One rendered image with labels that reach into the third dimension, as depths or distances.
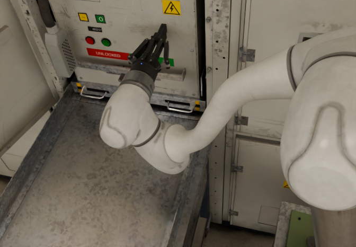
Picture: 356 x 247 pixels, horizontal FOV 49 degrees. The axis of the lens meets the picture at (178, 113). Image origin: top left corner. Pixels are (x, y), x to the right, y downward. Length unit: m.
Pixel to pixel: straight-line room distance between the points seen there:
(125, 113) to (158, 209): 0.43
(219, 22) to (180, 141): 0.36
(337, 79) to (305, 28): 0.55
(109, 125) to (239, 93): 0.33
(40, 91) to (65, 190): 0.43
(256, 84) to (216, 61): 0.51
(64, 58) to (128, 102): 0.45
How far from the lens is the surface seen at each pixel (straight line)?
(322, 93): 0.55
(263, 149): 1.51
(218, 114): 0.84
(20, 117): 1.60
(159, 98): 1.48
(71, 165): 1.44
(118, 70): 1.40
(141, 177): 1.35
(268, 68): 0.73
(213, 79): 1.30
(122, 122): 0.95
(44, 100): 1.65
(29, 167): 1.47
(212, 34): 1.18
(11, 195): 1.43
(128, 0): 1.24
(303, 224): 1.37
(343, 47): 0.63
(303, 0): 1.06
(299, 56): 0.70
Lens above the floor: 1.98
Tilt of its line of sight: 49 degrees down
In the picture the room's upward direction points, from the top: 6 degrees counter-clockwise
